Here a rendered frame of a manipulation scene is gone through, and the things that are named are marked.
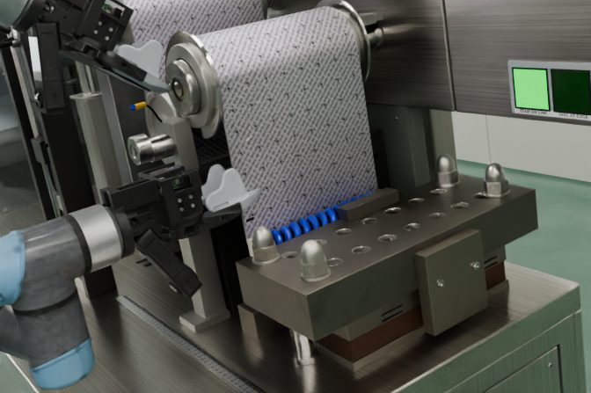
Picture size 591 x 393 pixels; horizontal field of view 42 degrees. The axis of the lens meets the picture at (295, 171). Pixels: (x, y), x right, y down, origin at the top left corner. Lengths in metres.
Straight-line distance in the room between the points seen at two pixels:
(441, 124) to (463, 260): 0.48
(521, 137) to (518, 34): 3.24
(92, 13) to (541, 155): 3.43
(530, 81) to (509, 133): 3.28
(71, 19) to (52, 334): 0.38
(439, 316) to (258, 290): 0.23
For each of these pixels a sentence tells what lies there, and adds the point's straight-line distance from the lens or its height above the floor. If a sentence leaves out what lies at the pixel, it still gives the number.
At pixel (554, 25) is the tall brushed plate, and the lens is 1.00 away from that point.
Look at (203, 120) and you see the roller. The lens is 1.04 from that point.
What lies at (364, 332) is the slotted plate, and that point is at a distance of 0.97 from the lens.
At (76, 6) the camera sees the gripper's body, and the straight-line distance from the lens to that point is 1.01.
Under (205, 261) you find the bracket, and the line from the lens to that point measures 1.13.
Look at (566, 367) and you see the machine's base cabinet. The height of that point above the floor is 0.79.
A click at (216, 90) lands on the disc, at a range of 1.00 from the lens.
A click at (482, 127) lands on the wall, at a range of 4.43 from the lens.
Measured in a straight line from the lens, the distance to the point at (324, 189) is 1.12.
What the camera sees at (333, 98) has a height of 1.19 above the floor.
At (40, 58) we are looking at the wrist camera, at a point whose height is 1.33.
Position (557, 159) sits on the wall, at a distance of 4.16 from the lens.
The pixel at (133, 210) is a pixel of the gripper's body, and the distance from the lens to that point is 0.97.
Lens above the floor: 1.41
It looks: 16 degrees down
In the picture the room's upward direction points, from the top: 10 degrees counter-clockwise
